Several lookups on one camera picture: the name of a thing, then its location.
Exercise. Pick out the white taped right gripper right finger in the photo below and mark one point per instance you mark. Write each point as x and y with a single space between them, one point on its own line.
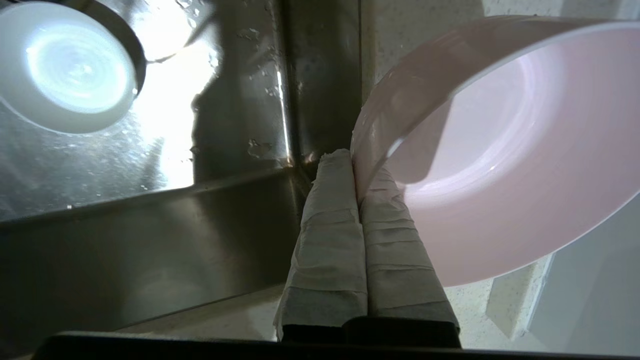
400 270

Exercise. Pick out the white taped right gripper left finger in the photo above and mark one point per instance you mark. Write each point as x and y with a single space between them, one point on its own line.
330 250

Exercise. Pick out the white shallow bowl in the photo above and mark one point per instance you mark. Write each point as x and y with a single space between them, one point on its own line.
70 70

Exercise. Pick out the pink bowl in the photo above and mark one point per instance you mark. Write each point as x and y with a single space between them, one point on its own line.
500 160

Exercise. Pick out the stainless steel sink basin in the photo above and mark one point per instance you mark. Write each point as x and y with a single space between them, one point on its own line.
150 225

